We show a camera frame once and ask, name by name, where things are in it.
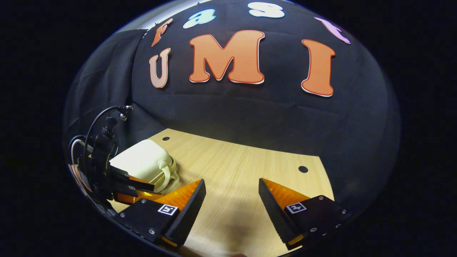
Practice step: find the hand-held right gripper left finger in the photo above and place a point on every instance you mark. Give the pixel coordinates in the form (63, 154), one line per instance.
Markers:
(189, 210)

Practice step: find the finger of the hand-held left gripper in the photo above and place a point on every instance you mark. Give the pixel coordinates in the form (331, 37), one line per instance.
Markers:
(132, 180)
(128, 195)

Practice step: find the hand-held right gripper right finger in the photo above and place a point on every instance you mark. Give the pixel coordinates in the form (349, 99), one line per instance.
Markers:
(273, 214)

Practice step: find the pale yellow suitcase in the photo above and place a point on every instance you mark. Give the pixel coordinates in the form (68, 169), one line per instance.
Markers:
(142, 160)

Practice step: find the black backdrop cloth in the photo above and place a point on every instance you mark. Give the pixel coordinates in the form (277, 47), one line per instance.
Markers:
(232, 114)

